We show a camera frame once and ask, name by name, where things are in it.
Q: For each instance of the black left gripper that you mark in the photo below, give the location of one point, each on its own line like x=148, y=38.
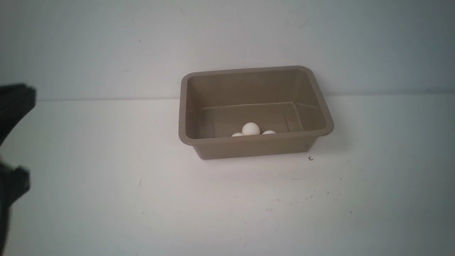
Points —
x=17, y=100

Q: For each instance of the white ball with logo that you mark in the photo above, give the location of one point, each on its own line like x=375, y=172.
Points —
x=251, y=129

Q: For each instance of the tan plastic storage bin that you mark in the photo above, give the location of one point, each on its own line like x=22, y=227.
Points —
x=216, y=104

